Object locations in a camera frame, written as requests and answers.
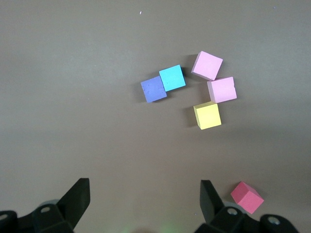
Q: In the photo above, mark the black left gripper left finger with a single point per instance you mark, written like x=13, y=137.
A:
x=73, y=206

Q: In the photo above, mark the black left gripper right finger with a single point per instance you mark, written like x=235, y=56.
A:
x=211, y=206

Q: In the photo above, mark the red foam cube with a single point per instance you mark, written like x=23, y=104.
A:
x=247, y=199

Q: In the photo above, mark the yellow foam cube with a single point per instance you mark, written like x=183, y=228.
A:
x=208, y=116

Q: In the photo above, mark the pink foam cube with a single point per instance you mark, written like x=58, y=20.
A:
x=207, y=65
x=223, y=89

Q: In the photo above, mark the brown table mat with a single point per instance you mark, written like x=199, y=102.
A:
x=73, y=97

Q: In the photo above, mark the purple foam cube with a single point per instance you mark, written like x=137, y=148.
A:
x=153, y=89

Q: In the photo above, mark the cyan foam cube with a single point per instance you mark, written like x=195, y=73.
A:
x=172, y=77

